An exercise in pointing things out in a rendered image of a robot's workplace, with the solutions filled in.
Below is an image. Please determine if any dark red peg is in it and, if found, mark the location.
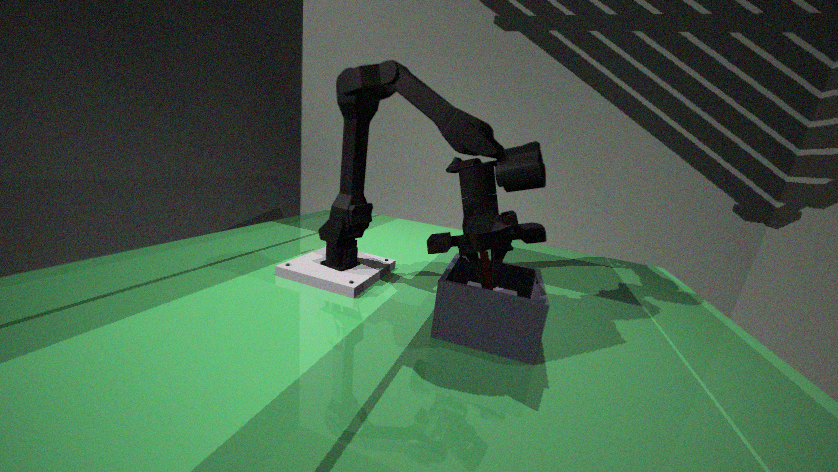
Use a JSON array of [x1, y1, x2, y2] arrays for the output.
[[480, 251, 493, 290]]

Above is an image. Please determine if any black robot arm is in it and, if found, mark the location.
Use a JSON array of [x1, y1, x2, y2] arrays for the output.
[[318, 60, 546, 271]]

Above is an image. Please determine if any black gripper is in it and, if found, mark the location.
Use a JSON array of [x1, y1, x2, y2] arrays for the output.
[[427, 194, 547, 289]]

